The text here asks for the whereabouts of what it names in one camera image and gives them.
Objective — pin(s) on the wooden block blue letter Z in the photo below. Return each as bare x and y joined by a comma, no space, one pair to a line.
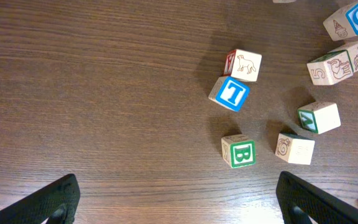
283,1

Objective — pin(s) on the wooden block blue letter D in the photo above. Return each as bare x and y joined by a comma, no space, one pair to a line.
343,24

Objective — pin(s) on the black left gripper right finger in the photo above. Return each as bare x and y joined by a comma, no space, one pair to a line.
302,202

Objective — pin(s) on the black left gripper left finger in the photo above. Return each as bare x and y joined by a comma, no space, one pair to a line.
55,203

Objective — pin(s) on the wooden block green letter B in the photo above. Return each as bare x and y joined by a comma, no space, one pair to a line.
238,150

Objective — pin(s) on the wooden block blue letter T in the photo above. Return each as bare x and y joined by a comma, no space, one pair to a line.
229,93

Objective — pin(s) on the wooden block number 8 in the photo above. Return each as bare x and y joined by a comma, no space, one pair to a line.
294,149

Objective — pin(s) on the wooden block with dog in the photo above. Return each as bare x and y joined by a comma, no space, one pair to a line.
242,65

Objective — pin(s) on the wooden block number 5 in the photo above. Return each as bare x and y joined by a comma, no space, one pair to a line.
331,68

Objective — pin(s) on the wooden block green letter N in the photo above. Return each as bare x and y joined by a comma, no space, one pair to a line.
319,117

